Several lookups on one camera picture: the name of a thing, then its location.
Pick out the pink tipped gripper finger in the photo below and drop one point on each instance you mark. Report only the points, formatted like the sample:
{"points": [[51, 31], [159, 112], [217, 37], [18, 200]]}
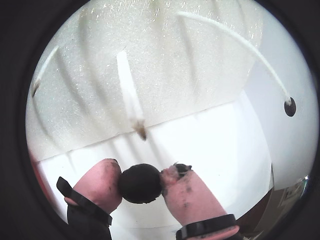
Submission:
{"points": [[192, 200], [97, 185]]}

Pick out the thick white pipe cleaner stem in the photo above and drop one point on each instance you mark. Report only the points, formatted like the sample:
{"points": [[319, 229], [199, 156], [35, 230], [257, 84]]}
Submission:
{"points": [[43, 70]]}

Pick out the white paper sheet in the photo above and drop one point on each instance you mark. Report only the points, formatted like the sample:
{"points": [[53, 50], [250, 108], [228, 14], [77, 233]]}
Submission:
{"points": [[200, 150]]}

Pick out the white foam board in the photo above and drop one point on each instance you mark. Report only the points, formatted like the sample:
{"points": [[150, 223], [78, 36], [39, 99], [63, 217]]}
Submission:
{"points": [[175, 75]]}

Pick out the red collapsible silicone cup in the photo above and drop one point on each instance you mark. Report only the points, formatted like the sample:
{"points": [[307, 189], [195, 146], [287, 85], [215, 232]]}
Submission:
{"points": [[35, 165]]}

